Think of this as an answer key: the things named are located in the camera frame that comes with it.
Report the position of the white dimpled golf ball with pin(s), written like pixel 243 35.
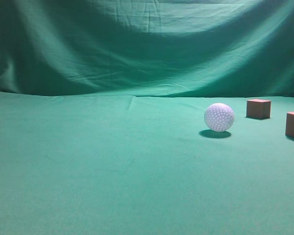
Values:
pixel 219 117

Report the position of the green cloth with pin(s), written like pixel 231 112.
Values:
pixel 102 126

